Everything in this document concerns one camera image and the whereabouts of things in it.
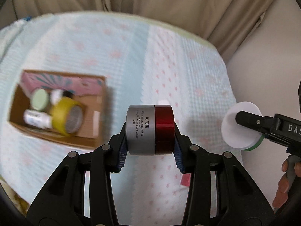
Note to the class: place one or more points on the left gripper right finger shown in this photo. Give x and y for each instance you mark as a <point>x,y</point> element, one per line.
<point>221,191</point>

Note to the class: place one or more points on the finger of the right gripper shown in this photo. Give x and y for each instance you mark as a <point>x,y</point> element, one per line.
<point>262,124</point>

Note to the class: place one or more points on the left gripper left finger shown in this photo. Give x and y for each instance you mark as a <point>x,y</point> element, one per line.
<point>79,191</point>

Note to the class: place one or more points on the white bottle green label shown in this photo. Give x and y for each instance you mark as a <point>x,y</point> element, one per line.
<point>237,136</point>

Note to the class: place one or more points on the white bottle blue label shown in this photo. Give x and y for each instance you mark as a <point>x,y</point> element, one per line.
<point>38,119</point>

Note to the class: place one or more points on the silver red cream jar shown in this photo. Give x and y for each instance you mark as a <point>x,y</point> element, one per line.
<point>150,130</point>

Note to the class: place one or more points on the grey black cosmetic jar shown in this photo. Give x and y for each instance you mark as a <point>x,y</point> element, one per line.
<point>57,94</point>

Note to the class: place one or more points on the white earbud case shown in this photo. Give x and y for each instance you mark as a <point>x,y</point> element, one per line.
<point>163,102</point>

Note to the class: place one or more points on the right hand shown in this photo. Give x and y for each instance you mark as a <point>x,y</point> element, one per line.
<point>281,195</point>

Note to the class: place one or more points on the small red box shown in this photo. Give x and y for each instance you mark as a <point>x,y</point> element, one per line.
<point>185,180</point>

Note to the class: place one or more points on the yellow tape roll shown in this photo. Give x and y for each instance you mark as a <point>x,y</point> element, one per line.
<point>67,116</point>

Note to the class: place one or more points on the cardboard box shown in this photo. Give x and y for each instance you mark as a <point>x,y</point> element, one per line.
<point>89,90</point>

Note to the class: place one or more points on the jar with mint lid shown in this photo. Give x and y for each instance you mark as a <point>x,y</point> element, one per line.
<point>39,99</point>

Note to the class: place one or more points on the beige curtain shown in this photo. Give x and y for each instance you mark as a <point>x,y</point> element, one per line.
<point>224,23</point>

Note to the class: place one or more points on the blue white floral bedspread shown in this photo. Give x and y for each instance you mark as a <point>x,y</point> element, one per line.
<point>143,62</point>

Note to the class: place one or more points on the blue clip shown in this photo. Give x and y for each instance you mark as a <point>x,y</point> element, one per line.
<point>28,18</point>

